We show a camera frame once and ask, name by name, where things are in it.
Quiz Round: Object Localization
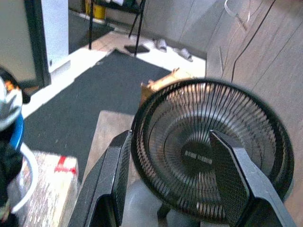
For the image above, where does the dark patterned clothes pile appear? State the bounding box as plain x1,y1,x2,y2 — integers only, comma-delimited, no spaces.
0,67,32,227

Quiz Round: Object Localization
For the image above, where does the white cable loop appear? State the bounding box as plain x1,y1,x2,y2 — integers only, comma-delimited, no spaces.
223,0,252,23

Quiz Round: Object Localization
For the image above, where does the thin black wall cable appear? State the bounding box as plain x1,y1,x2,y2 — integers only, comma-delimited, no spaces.
231,0,277,79

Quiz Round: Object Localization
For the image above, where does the brown cardboard box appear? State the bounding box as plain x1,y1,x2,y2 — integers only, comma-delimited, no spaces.
140,67,206,106

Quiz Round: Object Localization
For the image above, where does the white curved hose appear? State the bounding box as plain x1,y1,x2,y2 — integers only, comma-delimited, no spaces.
10,141,40,214

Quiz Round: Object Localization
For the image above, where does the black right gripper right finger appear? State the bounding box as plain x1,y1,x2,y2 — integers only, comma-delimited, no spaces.
209,129,297,227

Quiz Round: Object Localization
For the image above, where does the dark grey floor mat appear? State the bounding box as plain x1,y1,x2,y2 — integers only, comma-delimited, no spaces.
23,50,171,183

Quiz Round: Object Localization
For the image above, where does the yellow container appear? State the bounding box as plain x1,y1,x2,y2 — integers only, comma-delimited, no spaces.
85,0,107,20

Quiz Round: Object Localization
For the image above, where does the black round floor fan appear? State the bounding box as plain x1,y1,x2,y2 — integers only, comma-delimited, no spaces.
123,78,294,227

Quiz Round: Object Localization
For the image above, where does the blue laundry basket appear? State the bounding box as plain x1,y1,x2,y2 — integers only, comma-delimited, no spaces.
9,113,26,152

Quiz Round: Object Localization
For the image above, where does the grey slipper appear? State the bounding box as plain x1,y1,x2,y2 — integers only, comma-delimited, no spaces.
153,38,168,53
173,46,194,63

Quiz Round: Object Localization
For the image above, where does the black metal rack frame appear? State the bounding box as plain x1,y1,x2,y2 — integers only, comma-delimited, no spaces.
88,0,150,57

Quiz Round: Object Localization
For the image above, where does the white cabinet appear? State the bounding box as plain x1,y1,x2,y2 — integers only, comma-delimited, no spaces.
41,0,72,73

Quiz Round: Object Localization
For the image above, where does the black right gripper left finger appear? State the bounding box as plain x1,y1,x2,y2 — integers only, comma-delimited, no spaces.
68,129,133,227

